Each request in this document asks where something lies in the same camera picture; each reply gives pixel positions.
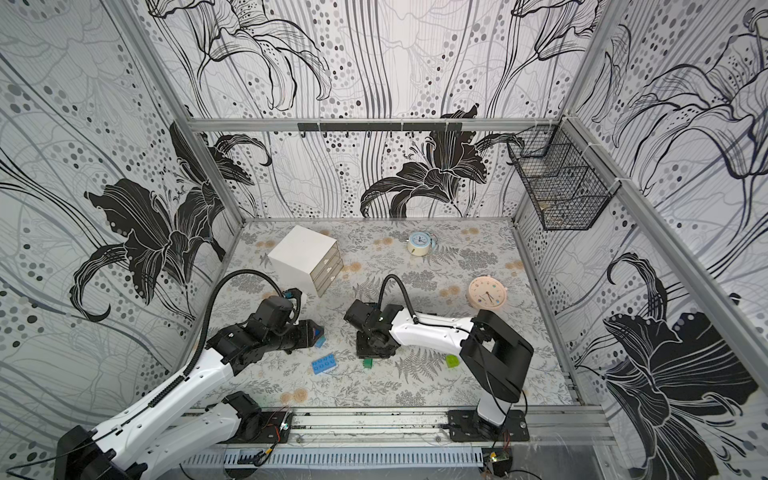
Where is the large pink round clock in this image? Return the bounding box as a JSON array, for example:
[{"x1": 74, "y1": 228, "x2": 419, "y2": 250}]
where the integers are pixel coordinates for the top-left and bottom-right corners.
[{"x1": 466, "y1": 276, "x2": 508, "y2": 310}]

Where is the lime green lego brick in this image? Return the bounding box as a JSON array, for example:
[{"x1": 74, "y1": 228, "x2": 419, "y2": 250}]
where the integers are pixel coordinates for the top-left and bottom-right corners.
[{"x1": 445, "y1": 355, "x2": 460, "y2": 368}]

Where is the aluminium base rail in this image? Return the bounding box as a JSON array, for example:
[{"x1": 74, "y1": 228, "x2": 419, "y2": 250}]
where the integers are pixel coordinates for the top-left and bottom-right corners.
[{"x1": 264, "y1": 405, "x2": 617, "y2": 447}]

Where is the small blue cream alarm clock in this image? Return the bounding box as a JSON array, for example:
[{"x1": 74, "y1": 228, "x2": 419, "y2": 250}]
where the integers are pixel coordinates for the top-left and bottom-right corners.
[{"x1": 406, "y1": 231, "x2": 437, "y2": 257}]

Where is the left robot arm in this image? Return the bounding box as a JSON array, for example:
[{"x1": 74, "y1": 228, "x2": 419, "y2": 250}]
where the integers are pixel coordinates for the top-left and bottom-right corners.
[{"x1": 4, "y1": 270, "x2": 324, "y2": 479}]

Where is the long light blue lego brick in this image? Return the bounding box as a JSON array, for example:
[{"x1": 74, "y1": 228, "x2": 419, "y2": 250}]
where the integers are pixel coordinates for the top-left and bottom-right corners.
[{"x1": 311, "y1": 354, "x2": 338, "y2": 375}]

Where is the white slotted cable duct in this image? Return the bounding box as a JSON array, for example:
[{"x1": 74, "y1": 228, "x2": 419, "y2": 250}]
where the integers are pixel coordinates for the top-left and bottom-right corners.
[{"x1": 182, "y1": 446, "x2": 483, "y2": 470}]

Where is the white mini drawer cabinet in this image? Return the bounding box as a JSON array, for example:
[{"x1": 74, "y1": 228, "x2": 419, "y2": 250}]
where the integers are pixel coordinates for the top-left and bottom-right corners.
[{"x1": 268, "y1": 226, "x2": 344, "y2": 298}]

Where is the black wire wall basket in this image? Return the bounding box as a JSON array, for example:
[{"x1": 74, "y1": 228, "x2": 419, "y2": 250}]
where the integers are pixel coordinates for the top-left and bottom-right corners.
[{"x1": 506, "y1": 124, "x2": 613, "y2": 231}]

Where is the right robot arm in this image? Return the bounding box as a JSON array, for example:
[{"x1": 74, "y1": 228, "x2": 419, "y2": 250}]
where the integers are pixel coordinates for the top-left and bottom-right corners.
[{"x1": 344, "y1": 274, "x2": 534, "y2": 435}]

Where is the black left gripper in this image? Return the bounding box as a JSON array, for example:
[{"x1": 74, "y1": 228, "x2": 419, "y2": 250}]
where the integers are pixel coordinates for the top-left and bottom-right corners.
[{"x1": 264, "y1": 320, "x2": 326, "y2": 352}]

